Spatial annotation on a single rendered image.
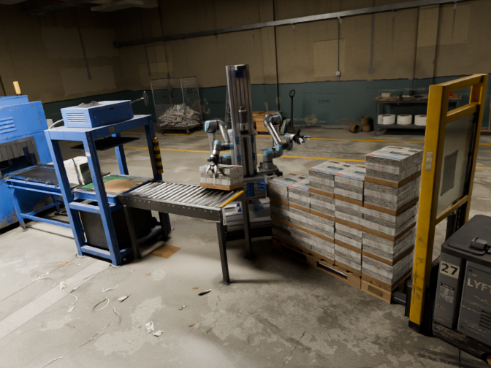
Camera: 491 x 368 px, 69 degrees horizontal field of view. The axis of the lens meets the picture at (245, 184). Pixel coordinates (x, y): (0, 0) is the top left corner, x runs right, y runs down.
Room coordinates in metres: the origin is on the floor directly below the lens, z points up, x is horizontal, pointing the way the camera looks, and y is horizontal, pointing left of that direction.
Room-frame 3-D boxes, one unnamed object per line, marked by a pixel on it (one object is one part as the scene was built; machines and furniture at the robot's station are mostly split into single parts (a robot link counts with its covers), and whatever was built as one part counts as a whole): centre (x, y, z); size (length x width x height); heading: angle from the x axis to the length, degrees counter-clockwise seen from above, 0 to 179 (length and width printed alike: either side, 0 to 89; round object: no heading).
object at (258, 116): (10.22, -0.60, 0.28); 1.20 x 0.83 x 0.57; 60
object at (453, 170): (2.38, -1.49, 1.28); 0.57 x 0.01 x 0.65; 129
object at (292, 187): (3.30, -0.75, 0.42); 1.17 x 0.39 x 0.83; 39
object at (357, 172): (2.97, -1.02, 1.06); 0.37 x 0.28 x 0.01; 129
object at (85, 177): (4.40, 2.07, 0.93); 0.38 x 0.30 x 0.26; 60
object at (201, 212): (3.37, 0.83, 0.74); 1.34 x 0.05 x 0.12; 60
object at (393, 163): (2.73, -1.21, 0.65); 0.39 x 0.30 x 1.29; 129
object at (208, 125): (4.05, 0.33, 1.19); 0.15 x 0.12 x 0.55; 100
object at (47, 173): (4.68, 2.56, 0.75); 1.53 x 0.64 x 0.10; 60
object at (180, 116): (11.46, 1.92, 0.85); 1.21 x 0.83 x 1.71; 60
